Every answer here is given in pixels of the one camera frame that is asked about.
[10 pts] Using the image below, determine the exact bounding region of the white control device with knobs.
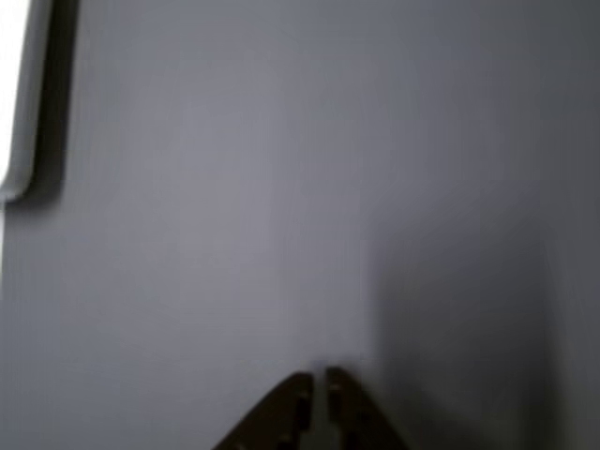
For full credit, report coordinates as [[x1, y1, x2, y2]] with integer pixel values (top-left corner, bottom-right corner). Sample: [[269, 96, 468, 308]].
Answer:
[[0, 0, 53, 203]]

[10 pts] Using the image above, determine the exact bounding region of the grey desk mat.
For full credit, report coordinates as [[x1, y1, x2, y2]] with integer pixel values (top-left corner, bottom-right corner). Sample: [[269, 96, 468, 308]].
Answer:
[[0, 0, 600, 450]]

